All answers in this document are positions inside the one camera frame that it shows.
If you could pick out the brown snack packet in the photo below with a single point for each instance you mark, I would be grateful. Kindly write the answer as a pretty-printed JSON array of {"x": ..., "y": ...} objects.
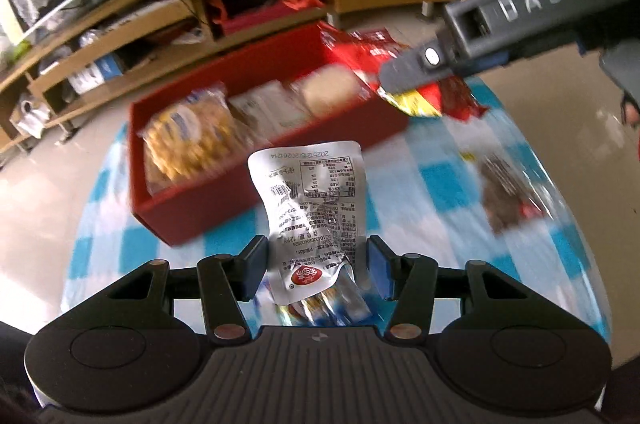
[{"x": 505, "y": 194}]

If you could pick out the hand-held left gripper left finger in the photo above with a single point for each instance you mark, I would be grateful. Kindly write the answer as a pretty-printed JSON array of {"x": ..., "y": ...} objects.
[{"x": 254, "y": 266}]

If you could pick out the red cardboard box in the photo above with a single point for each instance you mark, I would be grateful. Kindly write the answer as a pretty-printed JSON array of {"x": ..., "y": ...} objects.
[{"x": 210, "y": 209}]

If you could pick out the blue box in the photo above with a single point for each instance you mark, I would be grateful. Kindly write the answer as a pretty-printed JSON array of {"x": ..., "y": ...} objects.
[{"x": 100, "y": 73}]

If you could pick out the dark red snack packet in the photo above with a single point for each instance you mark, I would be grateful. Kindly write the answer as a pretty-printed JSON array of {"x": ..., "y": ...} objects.
[{"x": 460, "y": 99}]

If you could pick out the beige snack packet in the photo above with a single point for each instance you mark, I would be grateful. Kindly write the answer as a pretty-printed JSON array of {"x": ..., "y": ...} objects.
[{"x": 265, "y": 108}]

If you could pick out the round bread packet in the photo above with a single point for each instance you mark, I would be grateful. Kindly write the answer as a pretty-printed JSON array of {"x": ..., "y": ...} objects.
[{"x": 330, "y": 88}]

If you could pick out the yellow cookie pack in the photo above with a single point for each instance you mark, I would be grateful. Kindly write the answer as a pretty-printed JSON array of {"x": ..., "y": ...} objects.
[{"x": 185, "y": 133}]

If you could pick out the blue white checkered tablecloth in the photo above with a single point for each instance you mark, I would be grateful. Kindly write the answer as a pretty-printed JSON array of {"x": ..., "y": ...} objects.
[{"x": 450, "y": 174}]

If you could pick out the silver snack pouch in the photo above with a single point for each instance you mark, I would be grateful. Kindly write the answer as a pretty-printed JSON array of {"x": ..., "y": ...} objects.
[{"x": 310, "y": 204}]

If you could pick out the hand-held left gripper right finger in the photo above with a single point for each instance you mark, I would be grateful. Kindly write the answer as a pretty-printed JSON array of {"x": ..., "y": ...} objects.
[{"x": 381, "y": 269}]

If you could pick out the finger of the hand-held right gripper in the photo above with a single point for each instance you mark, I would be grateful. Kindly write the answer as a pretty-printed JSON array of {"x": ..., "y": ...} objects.
[{"x": 415, "y": 68}]

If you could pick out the yellow red snack packet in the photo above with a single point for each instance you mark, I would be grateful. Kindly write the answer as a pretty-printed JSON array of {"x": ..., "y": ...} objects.
[{"x": 415, "y": 102}]

